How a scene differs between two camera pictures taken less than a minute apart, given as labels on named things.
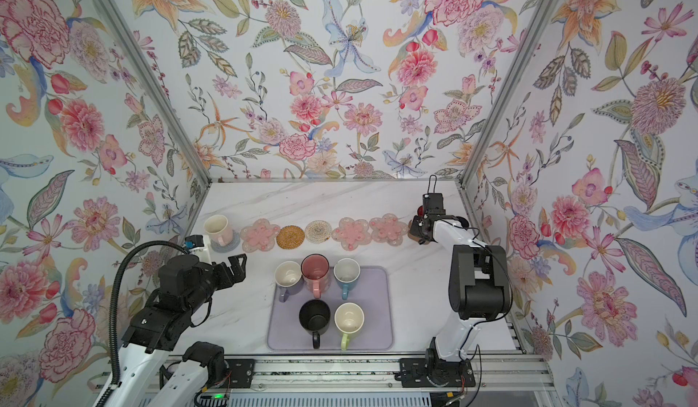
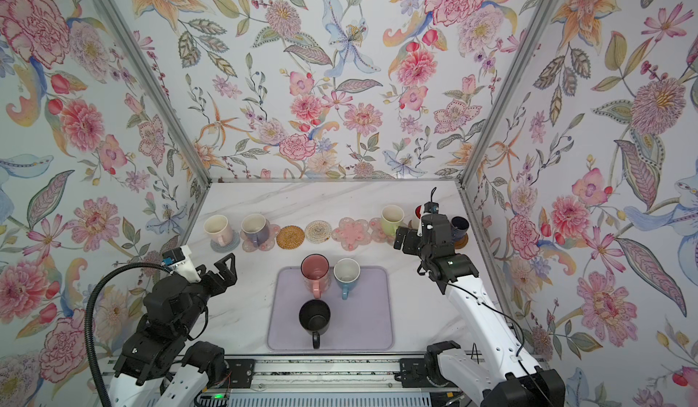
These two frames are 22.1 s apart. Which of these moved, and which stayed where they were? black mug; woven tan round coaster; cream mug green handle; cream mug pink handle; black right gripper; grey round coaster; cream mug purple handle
Moved: cream mug green handle; cream mug purple handle; black right gripper
Stayed: black mug; grey round coaster; cream mug pink handle; woven tan round coaster
